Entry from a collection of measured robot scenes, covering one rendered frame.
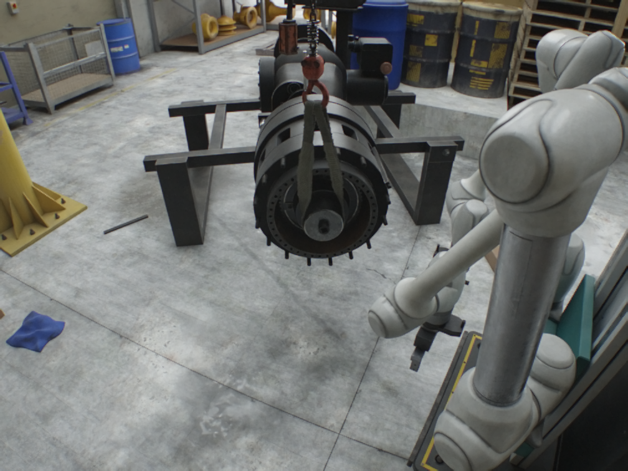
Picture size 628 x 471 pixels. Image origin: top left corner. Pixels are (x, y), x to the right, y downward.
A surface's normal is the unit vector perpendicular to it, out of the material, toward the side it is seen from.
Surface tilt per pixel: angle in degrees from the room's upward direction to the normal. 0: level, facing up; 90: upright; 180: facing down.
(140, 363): 0
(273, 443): 0
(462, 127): 90
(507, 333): 87
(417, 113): 90
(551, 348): 6
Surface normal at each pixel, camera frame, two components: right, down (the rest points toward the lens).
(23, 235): 0.00, -0.79
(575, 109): 0.13, -0.54
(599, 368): -0.53, 0.52
